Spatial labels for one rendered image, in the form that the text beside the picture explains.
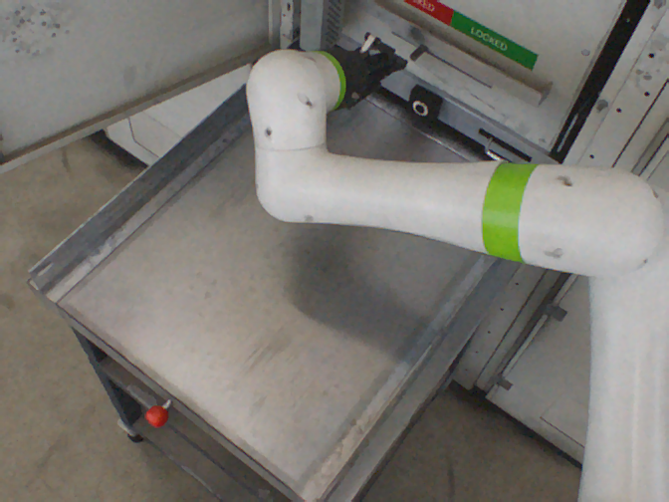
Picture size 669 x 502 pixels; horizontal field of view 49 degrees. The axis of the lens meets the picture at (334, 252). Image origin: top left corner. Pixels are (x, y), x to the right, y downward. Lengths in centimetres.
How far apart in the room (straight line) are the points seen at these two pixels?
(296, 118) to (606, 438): 57
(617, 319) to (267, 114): 52
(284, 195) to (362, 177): 12
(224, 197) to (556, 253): 67
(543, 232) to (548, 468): 134
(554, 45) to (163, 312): 74
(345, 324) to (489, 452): 96
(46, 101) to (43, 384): 97
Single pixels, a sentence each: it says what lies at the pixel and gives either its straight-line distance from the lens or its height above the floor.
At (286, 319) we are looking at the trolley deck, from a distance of 120.
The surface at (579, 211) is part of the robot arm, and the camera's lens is 82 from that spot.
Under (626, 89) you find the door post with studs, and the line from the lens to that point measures 118.
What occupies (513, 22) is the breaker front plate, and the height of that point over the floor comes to 114.
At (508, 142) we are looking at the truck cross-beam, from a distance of 139.
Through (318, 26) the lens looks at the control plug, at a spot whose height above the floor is 103.
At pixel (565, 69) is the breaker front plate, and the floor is 110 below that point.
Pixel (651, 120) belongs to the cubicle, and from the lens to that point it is 119.
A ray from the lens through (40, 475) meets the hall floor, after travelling 207.
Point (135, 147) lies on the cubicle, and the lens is 236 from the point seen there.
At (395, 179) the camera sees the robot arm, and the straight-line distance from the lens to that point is 92.
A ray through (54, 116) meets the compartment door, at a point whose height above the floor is 89.
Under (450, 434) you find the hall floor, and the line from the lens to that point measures 207.
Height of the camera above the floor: 192
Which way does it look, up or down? 59 degrees down
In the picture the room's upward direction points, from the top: 8 degrees clockwise
